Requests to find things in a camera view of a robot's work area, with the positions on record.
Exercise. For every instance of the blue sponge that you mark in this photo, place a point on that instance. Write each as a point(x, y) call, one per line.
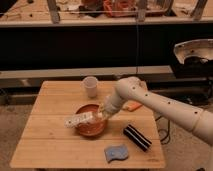
point(119, 152)

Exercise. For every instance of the long wooden workbench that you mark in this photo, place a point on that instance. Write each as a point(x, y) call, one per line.
point(34, 13)

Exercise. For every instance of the black white striped block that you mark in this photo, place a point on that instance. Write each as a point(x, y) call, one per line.
point(138, 138)

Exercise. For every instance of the orange object on shelf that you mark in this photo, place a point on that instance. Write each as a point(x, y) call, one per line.
point(119, 8)

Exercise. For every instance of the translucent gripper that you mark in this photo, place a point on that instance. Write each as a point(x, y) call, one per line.
point(101, 114)

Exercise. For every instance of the wooden table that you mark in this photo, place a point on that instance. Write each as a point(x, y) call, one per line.
point(47, 143)

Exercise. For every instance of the white plastic bottle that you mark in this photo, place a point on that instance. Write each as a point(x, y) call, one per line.
point(81, 118)

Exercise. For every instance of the silver robot base dome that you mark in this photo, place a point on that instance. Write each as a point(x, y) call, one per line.
point(201, 48)

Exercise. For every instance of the white plastic cup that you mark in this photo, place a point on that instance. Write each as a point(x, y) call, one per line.
point(90, 84)

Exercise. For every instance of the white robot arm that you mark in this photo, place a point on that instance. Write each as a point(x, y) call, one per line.
point(193, 119)

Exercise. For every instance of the orange ceramic bowl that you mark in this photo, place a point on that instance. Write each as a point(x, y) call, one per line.
point(90, 129)

